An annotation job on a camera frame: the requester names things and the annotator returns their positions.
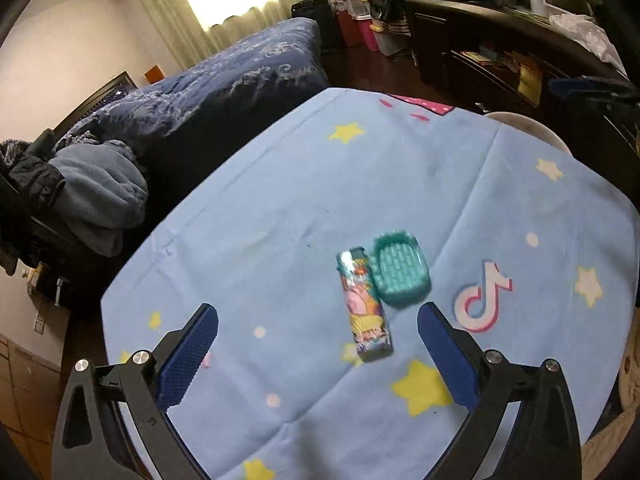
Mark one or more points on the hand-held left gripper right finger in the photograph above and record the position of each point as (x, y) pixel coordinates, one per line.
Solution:
(447, 355)

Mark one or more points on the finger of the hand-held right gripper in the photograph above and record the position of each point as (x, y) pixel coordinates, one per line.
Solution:
(567, 86)

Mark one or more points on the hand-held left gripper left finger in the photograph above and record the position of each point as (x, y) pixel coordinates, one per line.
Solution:
(186, 357)

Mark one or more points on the yellow book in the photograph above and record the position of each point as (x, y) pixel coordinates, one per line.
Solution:
(530, 82)

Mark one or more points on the white plastic bag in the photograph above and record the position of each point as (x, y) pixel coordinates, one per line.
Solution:
(585, 35)

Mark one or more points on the colourful printed box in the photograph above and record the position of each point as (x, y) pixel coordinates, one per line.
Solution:
(362, 310)

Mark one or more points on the teal soap dish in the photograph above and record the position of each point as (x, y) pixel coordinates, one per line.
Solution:
(400, 270)

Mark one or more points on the dark wooden desk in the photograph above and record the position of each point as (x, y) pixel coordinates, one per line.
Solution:
(435, 35)

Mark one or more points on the brown wooden wardrobe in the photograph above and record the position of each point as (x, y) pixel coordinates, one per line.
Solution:
(25, 385)

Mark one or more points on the clear storage box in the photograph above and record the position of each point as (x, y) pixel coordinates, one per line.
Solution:
(392, 42)

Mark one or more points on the black chair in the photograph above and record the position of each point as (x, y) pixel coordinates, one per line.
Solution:
(45, 242)

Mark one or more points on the blue fleece garment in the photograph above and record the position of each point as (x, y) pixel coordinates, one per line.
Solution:
(95, 195)

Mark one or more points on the light blue printed blanket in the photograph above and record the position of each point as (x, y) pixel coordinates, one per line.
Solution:
(300, 210)

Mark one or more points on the pink container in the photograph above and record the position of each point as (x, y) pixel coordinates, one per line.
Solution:
(369, 35)

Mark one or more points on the red bin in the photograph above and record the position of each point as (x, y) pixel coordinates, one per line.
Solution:
(348, 27)

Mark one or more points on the dark jacket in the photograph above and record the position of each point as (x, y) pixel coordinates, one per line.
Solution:
(35, 175)

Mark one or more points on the black suitcase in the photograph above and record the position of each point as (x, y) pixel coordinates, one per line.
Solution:
(312, 25)

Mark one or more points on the grey furry garment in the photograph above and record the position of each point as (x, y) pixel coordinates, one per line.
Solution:
(7, 152)

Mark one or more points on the dark bed headboard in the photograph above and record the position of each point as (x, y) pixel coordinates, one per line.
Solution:
(100, 97)

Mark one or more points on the bed with navy duvet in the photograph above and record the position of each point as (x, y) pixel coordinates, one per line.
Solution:
(225, 80)

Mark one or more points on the orange box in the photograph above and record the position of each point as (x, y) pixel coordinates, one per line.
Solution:
(155, 75)

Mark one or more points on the pale green curtain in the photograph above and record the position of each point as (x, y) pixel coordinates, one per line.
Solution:
(165, 10)

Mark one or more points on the white wall socket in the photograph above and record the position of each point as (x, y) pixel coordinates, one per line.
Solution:
(40, 321)

